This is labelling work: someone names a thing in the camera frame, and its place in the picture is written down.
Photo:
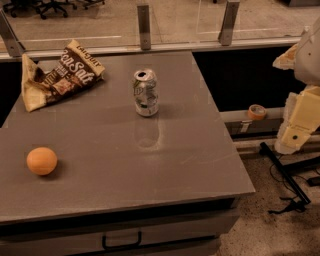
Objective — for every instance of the metal railing post left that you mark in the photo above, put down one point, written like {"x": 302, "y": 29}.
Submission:
{"x": 13, "y": 46}

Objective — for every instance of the black office chair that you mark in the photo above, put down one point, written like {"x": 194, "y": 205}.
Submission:
{"x": 41, "y": 7}

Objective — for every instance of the crumpled silver soda can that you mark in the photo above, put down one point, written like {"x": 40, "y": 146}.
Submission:
{"x": 144, "y": 91}

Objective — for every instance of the metal railing post middle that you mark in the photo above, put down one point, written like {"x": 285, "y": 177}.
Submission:
{"x": 144, "y": 27}

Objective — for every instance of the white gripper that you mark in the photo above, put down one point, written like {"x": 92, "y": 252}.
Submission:
{"x": 308, "y": 60}

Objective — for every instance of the sea salt chip bag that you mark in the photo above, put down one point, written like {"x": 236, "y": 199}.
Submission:
{"x": 76, "y": 71}

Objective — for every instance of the metal railing post right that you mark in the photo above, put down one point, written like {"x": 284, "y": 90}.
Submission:
{"x": 229, "y": 19}

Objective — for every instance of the black drawer handle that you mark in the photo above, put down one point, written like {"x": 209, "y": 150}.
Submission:
{"x": 121, "y": 240}

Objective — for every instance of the metal railing post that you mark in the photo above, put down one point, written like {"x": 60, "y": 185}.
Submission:
{"x": 13, "y": 46}
{"x": 229, "y": 19}
{"x": 144, "y": 27}

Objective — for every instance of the orange tape roll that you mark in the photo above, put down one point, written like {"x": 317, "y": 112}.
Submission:
{"x": 257, "y": 112}

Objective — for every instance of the grey cabinet with drawer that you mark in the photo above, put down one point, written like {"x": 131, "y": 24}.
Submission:
{"x": 175, "y": 176}

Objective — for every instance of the black metal stand bar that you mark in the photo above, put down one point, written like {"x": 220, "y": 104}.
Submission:
{"x": 266, "y": 150}

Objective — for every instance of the orange fruit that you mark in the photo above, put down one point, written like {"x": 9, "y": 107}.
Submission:
{"x": 41, "y": 161}

